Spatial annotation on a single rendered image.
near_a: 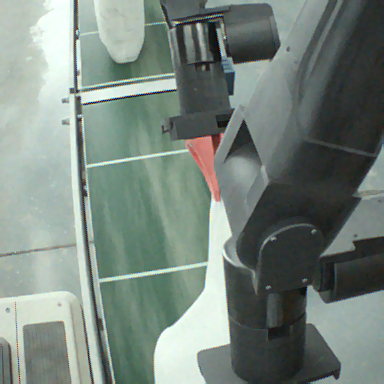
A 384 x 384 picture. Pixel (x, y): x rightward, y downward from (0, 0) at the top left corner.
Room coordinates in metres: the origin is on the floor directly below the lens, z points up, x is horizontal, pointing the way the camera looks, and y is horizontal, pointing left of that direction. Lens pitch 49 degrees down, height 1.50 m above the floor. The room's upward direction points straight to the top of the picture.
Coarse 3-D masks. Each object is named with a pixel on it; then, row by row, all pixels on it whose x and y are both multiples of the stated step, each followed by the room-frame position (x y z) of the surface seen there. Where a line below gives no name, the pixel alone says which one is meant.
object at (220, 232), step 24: (216, 216) 0.38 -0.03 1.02; (216, 240) 0.37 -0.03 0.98; (216, 264) 0.36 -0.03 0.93; (216, 288) 0.35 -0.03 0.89; (192, 312) 0.33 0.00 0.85; (216, 312) 0.32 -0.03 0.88; (168, 336) 0.31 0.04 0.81; (192, 336) 0.30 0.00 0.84; (216, 336) 0.28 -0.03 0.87; (168, 360) 0.27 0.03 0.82; (192, 360) 0.26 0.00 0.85
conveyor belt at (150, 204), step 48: (144, 96) 1.42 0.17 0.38; (96, 144) 1.17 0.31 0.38; (144, 144) 1.17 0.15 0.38; (96, 192) 0.97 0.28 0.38; (144, 192) 0.97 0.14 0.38; (192, 192) 0.97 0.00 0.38; (96, 240) 0.80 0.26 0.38; (144, 240) 0.80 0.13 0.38; (192, 240) 0.80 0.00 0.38; (144, 288) 0.65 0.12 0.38; (192, 288) 0.65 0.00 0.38; (144, 336) 0.51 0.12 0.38
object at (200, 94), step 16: (192, 64) 0.46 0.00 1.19; (208, 64) 0.46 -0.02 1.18; (176, 80) 0.46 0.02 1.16; (192, 80) 0.44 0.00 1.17; (208, 80) 0.44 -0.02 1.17; (224, 80) 0.46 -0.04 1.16; (192, 96) 0.43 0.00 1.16; (208, 96) 0.43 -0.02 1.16; (224, 96) 0.44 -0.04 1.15; (192, 112) 0.42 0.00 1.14; (208, 112) 0.41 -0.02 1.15; (224, 112) 0.42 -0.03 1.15
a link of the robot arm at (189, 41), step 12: (180, 24) 0.52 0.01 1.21; (192, 24) 0.49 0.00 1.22; (204, 24) 0.49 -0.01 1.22; (216, 24) 0.51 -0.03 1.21; (168, 36) 0.50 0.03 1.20; (180, 36) 0.48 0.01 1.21; (192, 36) 0.48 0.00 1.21; (204, 36) 0.48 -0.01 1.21; (216, 36) 0.49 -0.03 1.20; (180, 48) 0.47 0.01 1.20; (192, 48) 0.47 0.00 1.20; (204, 48) 0.47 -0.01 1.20; (216, 48) 0.48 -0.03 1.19; (228, 48) 0.48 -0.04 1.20; (180, 60) 0.47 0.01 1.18; (192, 60) 0.46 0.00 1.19; (204, 60) 0.46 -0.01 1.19; (216, 60) 0.47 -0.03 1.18
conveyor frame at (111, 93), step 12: (72, 0) 2.19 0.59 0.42; (72, 12) 2.06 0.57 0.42; (72, 24) 1.93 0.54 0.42; (168, 24) 2.07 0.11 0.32; (72, 36) 1.82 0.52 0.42; (72, 48) 1.72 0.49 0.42; (72, 60) 1.63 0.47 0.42; (72, 72) 1.54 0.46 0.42; (72, 84) 1.46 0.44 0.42; (144, 84) 1.50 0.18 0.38; (156, 84) 1.50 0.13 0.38; (168, 84) 1.50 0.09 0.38; (84, 96) 1.44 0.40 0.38; (96, 96) 1.44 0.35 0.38; (108, 96) 1.43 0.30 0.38; (120, 96) 1.43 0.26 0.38
